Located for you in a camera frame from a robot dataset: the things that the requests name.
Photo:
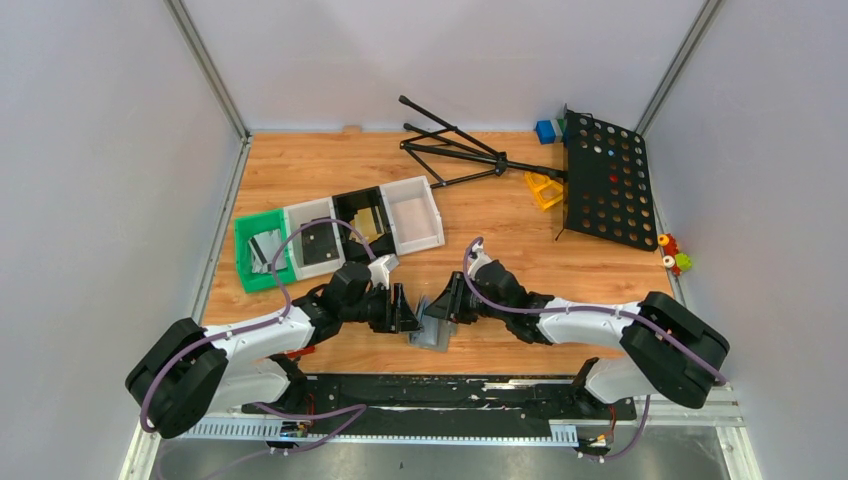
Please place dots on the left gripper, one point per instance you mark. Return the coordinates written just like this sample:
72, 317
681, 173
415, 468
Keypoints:
404, 318

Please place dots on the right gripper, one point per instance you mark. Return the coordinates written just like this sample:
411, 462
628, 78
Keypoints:
450, 304

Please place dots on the grey card holder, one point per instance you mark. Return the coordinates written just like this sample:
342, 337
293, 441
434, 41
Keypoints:
434, 334

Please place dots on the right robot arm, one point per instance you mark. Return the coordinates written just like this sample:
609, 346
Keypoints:
665, 348

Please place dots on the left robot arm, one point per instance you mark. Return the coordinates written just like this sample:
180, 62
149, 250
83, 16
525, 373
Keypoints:
191, 371

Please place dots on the gold cards in bin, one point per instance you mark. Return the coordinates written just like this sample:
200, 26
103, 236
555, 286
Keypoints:
368, 223

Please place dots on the black card in bin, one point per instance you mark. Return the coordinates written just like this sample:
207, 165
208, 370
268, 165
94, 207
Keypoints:
318, 244

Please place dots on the white bin with black card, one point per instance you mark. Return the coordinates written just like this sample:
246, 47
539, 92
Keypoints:
296, 216

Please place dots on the silver cards in bin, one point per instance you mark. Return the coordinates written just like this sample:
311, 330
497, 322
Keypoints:
263, 248

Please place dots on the white empty bin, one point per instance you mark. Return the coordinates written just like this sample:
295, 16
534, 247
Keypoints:
414, 218

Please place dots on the red toy window block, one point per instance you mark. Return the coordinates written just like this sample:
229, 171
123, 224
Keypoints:
294, 355

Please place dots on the black plastic bin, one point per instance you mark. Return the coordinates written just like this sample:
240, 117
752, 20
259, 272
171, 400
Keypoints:
346, 205

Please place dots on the black folding stand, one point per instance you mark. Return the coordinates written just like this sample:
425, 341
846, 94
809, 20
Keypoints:
453, 143

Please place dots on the green plastic bin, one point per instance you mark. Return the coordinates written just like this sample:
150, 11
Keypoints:
244, 228

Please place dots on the black perforated tray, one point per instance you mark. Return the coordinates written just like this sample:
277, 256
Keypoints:
609, 194

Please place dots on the blue toy block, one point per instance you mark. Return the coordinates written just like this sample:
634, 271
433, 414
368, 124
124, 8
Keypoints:
550, 131

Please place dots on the colourful toy figure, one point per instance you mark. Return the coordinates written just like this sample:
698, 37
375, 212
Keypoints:
673, 258

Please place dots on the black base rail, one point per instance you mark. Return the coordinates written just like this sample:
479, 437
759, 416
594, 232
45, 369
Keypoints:
445, 405

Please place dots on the yellow toy frame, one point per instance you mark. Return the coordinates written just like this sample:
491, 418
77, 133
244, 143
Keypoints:
546, 192

